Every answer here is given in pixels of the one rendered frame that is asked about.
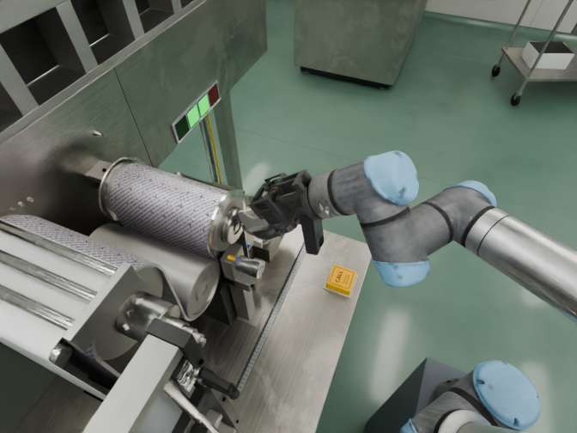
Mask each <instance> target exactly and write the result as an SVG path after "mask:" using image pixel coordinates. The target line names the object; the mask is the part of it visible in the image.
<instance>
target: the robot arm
mask: <svg viewBox="0 0 577 433"><path fill-rule="evenodd" d="M276 177H280V178H278V179H276V180H271V179H274V178H276ZM264 181H265V182H266V183H264V184H263V185H262V186H261V187H260V188H259V189H258V191H257V193H256V194H255V196H250V197H249V201H250V204H249V205H248V206H249V207H250V208H251V209H252V210H253V211H254V213H255V214H254V215H252V216H250V215H248V214H246V213H245V212H239V218H240V220H241V221H242V222H243V223H244V226H242V228H243V229H244V230H245V231H246V232H247V233H248V234H249V235H253V236H256V237H258V238H260V239H264V240H270V239H273V238H275V237H278V236H281V235H284V234H287V233H289V232H291V231H293V230H294V229H295V228H297V226H298V224H300V225H301V229H302V234H303V238H304V243H305V248H306V252H307V253H308V254H312V255H318V254H319V250H320V248H321V247H322V246H323V244H324V232H323V225H322V220H324V219H332V218H337V217H344V216H349V215H354V214H356V216H357V219H358V221H359V223H360V226H361V230H362V233H363V234H364V237H365V240H366V242H367V245H368V248H369V251H370V253H371V255H372V261H373V262H374V263H375V266H376V268H377V270H378V272H379V275H380V277H381V280H382V281H383V282H384V283H385V284H387V285H389V286H392V287H407V286H411V285H413V284H417V283H420V282H421V281H422V280H424V279H425V278H426V277H427V276H428V274H429V273H430V266H429V259H428V258H427V256H429V255H430V254H431V253H434V252H435V251H437V250H439V249H440V248H442V247H444V246H445V245H447V244H448V243H450V242H452V241H456V242H457V243H458V244H460V245H461V246H463V247H464V248H466V249H468V250H469V251H471V252H472V253H474V254H475V255H476V256H477V257H479V258H480V259H482V260H484V261H485V262H487V263H488V264H490V265H492V266H493V267H494V268H495V269H497V270H498V271H500V272H502V273H503V274H505V275H506V276H508V277H510V278H511V279H512V280H513V281H515V282H516V283H517V284H519V285H521V286H522V287H524V288H525V289H527V290H529V291H530V292H531V293H532V294H534V295H535V296H537V297H539V298H540V299H542V300H543V301H545V302H547V303H548V304H549V305H550V306H552V307H553V308H555V309H556V310H558V311H559V312H561V313H562V314H564V315H566V316H567V317H568V318H569V319H571V320H573V321H574V322H576V323H577V251H576V250H574V249H573V248H571V247H569V246H567V245H565V244H563V243H561V242H559V241H558V240H556V239H554V238H552V237H550V236H548V235H546V234H545V233H543V232H541V231H539V230H537V229H535V228H533V227H532V226H530V225H528V224H526V223H524V222H522V221H520V220H519V219H517V218H515V217H514V216H511V215H509V214H507V213H506V212H504V211H503V210H500V209H498V208H496V201H495V196H494V194H493V193H492V192H490V191H489V189H488V188H487V187H486V186H485V185H484V184H483V183H480V182H478V181H474V180H467V181H463V182H461V183H459V184H457V185H455V186H449V187H448V188H446V189H444V190H443V191H442V192H441V193H439V194H437V195H435V196H433V197H432V198H429V199H428V200H426V201H424V202H422V203H420V204H418V205H416V206H414V207H413V208H411V209H410V208H409V205H408V203H409V202H411V201H412V200H414V199H415V198H416V195H417V194H418V189H419V183H418V181H417V172H416V168H415V166H414V164H413V162H412V160H411V159H410V158H409V157H408V156H407V155H406V154H405V153H403V152H401V151H396V150H395V151H390V152H387V153H384V154H380V155H377V156H369V157H367V158H366V159H364V160H361V161H358V162H354V163H351V164H349V165H347V166H344V167H341V168H336V169H333V170H331V171H328V172H325V173H322V174H318V175H315V176H314V177H312V176H311V175H310V174H309V173H308V172H307V170H306V169H304V170H301V171H299V172H297V173H294V174H290V175H286V174H285V173H284V172H283V173H280V174H277V175H274V176H271V177H270V178H267V179H264ZM540 413H541V403H540V401H539V397H538V392H537V390H536V388H535V387H534V386H533V384H532V383H531V381H530V380H529V379H528V378H527V377H526V375H525V374H523V373H522V372H521V371H520V370H519V369H517V368H515V367H514V366H513V365H511V364H509V363H504V362H502V361H497V360H492V361H487V362H485V363H480V364H478V365H477V366H476V367H475V369H473V370H472V371H471V372H470V373H469V374H468V375H466V376H465V377H463V378H451V379H447V380H445V381H443V382H442V383H441V384H439V385H438V386H437V387H436V388H435V389H434V391H433V392H432V394H431V397H430V401H429V406H427V407H426V408H425V409H423V410H422V411H421V412H419V413H418V414H417V415H415V416H414V417H413V418H410V419H409V422H408V423H407V424H405V425H404V426H403V427H402V428H401V430H400V433H525V432H520V430H526V429H529V428H531V427H532V426H533V425H534V424H535V423H536V422H537V420H538V419H539V416H540Z"/></svg>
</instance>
